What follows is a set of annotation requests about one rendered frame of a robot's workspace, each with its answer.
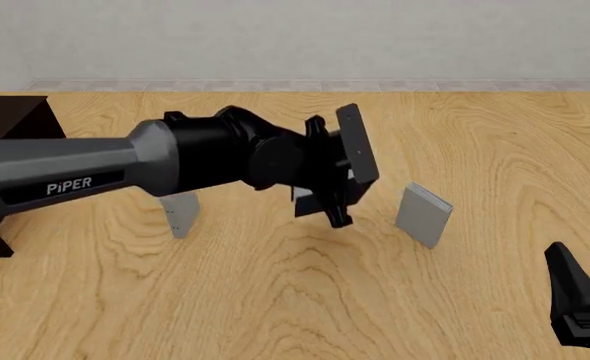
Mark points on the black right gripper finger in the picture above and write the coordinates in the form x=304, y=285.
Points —
x=567, y=285

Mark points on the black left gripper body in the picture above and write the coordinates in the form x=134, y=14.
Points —
x=332, y=195

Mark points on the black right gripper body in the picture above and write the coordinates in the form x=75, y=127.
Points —
x=587, y=330

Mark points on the grey and black left robot arm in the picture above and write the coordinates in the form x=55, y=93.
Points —
x=75, y=165

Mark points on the grey book with pale pages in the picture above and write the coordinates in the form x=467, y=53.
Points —
x=420, y=217

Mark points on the grey book with dotted spine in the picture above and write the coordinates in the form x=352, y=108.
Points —
x=181, y=215

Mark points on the dark brown wooden cabinet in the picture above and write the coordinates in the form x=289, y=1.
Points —
x=10, y=116

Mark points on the flat dark plate on stalk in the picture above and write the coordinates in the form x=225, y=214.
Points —
x=357, y=146

